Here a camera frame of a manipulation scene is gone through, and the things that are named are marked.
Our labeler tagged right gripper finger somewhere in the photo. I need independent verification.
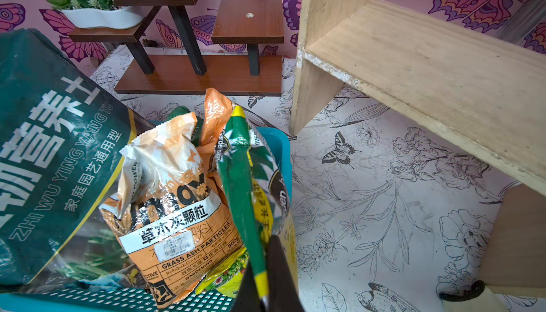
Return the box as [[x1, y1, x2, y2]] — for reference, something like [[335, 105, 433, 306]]
[[230, 235, 304, 312]]

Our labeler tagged dark green soil bag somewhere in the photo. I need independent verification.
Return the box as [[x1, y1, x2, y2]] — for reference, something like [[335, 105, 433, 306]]
[[1, 29, 151, 289]]

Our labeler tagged yellow fertilizer bag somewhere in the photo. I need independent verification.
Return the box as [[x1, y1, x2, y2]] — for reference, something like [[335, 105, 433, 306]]
[[215, 105, 298, 302], [195, 247, 249, 298]]

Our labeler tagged orange white fertilizer bag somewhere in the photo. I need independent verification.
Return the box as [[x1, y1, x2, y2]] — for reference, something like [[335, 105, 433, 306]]
[[198, 88, 233, 194]]

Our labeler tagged brown stepped plant stand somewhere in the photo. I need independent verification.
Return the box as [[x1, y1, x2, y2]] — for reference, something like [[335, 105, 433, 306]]
[[71, 0, 284, 96]]

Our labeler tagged white planter with succulents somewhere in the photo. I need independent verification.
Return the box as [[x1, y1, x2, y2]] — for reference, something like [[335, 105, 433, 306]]
[[47, 0, 152, 30]]

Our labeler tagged teal plastic basket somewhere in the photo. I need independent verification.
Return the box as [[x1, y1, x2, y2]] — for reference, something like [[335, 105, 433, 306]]
[[1, 127, 292, 311]]

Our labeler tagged small green bag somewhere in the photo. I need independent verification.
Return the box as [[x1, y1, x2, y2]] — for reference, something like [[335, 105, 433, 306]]
[[166, 105, 203, 147]]

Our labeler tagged wooden two-tier shelf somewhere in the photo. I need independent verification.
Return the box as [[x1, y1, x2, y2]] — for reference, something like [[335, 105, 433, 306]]
[[290, 0, 545, 298]]

